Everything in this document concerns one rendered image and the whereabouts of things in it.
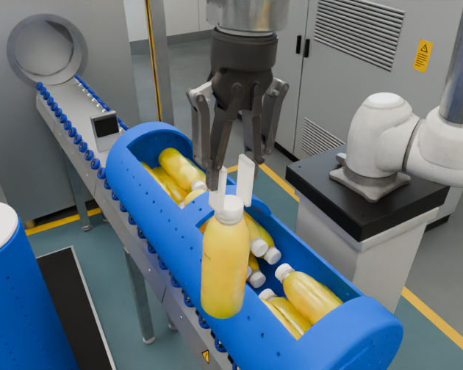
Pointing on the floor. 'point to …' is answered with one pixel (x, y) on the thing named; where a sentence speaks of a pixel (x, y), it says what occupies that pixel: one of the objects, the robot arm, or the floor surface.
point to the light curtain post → (159, 59)
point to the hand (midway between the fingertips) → (231, 185)
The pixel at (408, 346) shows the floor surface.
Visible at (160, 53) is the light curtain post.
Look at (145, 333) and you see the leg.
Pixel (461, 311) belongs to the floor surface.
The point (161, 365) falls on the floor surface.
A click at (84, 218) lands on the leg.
